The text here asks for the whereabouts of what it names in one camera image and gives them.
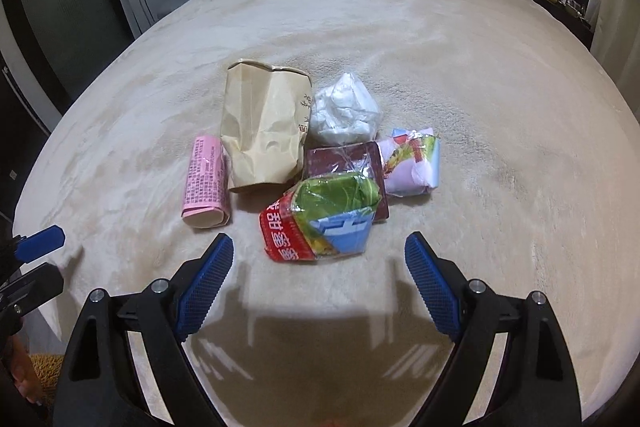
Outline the pink and white packet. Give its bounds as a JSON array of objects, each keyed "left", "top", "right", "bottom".
[{"left": 376, "top": 127, "right": 442, "bottom": 199}]

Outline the dark red packet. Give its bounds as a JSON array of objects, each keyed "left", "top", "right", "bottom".
[{"left": 304, "top": 141, "right": 391, "bottom": 223}]

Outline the black nightstand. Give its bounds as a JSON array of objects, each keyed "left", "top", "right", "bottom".
[{"left": 540, "top": 0, "right": 597, "bottom": 54}]

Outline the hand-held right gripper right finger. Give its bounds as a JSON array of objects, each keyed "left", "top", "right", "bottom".
[{"left": 404, "top": 232, "right": 583, "bottom": 427}]

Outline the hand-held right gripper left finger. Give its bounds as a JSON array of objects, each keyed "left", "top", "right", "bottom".
[{"left": 52, "top": 233, "right": 235, "bottom": 427}]

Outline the green and red wrapper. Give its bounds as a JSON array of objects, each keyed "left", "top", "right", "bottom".
[{"left": 258, "top": 172, "right": 381, "bottom": 264}]

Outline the pink paper roll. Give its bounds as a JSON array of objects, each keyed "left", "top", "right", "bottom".
[{"left": 181, "top": 135, "right": 234, "bottom": 228}]

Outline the beige curtain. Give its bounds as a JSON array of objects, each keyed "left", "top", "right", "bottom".
[{"left": 590, "top": 0, "right": 640, "bottom": 108}]

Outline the bed with beige fleece cover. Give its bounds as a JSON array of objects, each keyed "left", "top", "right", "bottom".
[{"left": 10, "top": 0, "right": 610, "bottom": 427}]

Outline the beige paper cup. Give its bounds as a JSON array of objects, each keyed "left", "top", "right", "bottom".
[{"left": 220, "top": 58, "right": 314, "bottom": 196}]

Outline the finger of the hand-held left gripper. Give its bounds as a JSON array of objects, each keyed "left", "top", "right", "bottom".
[
  {"left": 0, "top": 227, "right": 66, "bottom": 268},
  {"left": 0, "top": 262, "right": 65, "bottom": 314}
]

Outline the frosted glass door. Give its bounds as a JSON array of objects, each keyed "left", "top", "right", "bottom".
[{"left": 0, "top": 0, "right": 132, "bottom": 135}]

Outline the person's left hand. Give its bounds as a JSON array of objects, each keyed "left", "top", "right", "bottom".
[{"left": 7, "top": 339, "right": 47, "bottom": 408}]

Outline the black wardrobe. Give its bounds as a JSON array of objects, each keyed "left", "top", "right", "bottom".
[{"left": 0, "top": 54, "right": 53, "bottom": 233}]

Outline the white plastic bag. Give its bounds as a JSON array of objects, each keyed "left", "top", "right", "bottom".
[{"left": 308, "top": 73, "right": 384, "bottom": 147}]

